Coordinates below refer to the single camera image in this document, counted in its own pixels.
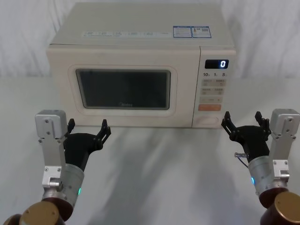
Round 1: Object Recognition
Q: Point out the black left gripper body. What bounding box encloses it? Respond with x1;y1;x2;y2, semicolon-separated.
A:
62;132;104;173

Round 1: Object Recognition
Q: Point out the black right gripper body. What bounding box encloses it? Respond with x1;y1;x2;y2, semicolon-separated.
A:
230;125;270;163

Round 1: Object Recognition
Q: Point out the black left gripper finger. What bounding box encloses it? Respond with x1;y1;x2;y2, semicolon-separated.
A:
93;119;112;150
65;118;76;139

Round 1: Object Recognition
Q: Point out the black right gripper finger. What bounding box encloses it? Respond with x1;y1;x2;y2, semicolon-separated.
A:
255;111;272;142
221;111;238;142

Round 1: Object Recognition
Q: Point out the oven control panel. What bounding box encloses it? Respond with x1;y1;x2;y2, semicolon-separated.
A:
192;46;236;129

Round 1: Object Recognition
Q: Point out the white table cloth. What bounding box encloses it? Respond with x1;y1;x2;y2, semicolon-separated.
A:
0;75;300;225

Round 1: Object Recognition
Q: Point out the cream microwave oven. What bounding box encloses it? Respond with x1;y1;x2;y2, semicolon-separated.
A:
45;2;237;129

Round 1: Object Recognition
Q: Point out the white curtain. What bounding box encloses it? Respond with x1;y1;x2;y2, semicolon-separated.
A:
0;0;300;80

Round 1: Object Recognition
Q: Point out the thin cable with silver plug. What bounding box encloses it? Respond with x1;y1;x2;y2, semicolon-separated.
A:
234;152;250;169

